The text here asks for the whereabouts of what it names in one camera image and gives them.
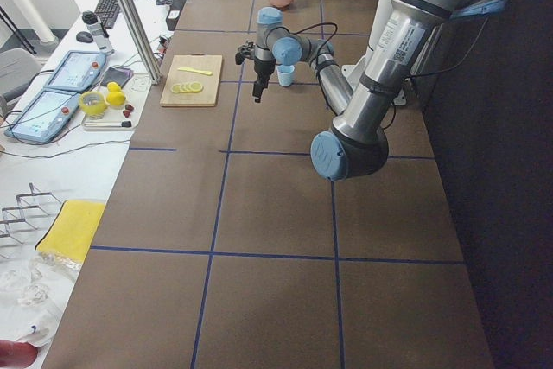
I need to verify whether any upper teach pendant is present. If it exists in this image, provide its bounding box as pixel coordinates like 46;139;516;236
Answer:
45;50;107;92

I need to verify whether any teach pendant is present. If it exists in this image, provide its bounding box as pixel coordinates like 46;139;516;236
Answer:
4;88;80;144
45;50;107;92

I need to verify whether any white camera post with base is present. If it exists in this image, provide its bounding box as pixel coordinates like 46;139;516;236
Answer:
342;0;392;89

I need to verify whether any yellow lemon near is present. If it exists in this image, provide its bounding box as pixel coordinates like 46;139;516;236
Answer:
105;91;126;107

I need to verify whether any light blue cup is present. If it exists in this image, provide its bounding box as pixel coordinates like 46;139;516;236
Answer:
276;65;296;87

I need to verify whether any yellow cloth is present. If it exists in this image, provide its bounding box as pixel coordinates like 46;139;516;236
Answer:
35;200;105;265

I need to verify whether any lower teach pendant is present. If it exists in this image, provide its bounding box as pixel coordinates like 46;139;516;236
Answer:
4;88;80;144

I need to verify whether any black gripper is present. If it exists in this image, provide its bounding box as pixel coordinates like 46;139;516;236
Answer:
252;57;275;103

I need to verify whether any black computer mouse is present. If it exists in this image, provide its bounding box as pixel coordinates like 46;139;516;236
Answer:
75;31;94;43

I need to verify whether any aluminium frame post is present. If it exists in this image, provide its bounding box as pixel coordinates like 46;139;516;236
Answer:
118;0;162;85

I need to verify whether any clear plastic bag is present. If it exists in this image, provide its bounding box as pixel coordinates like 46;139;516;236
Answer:
1;254;80;347

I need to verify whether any metal wire rack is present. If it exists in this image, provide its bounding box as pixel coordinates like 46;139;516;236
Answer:
1;182;63;244

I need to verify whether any black keyboard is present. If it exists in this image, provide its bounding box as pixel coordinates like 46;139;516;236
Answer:
94;0;120;29

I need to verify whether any yellow tape roll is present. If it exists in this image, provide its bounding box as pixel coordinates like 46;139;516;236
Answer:
79;91;108;117

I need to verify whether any wooden cutting board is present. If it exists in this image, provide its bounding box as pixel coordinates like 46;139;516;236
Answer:
160;54;223;107

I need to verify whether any water bottle black cap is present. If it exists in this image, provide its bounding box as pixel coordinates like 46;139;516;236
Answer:
82;10;114;54

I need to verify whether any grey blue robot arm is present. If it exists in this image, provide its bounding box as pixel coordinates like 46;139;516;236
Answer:
235;0;507;181

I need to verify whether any yellow plastic knife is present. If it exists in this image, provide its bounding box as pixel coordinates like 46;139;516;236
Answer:
177;67;213;76

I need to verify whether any dark purple pouch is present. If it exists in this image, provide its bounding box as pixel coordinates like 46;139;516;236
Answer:
100;67;134;87

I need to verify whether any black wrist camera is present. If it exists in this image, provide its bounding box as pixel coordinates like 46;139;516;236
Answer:
235;41;255;66

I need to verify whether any white tray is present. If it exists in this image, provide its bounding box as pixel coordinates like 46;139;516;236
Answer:
81;89;147;131

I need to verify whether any white bear card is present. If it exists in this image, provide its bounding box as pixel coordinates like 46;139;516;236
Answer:
124;73;151;93

